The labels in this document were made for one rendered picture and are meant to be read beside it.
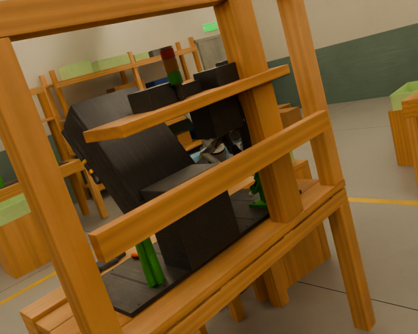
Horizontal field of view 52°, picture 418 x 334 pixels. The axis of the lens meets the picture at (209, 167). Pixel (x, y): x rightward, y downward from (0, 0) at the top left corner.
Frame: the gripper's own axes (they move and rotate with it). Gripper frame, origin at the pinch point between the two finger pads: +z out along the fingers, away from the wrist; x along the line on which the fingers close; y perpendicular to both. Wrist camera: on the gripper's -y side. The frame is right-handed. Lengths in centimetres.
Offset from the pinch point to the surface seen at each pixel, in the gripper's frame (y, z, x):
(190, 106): -1, 24, 52
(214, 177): -19, 32, 34
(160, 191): -3.1, 41.4, 21.3
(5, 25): 37, 60, 84
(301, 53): -12, -55, 34
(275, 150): -29.2, -2.2, 25.1
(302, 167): -36, -90, -76
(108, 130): 12, 51, 54
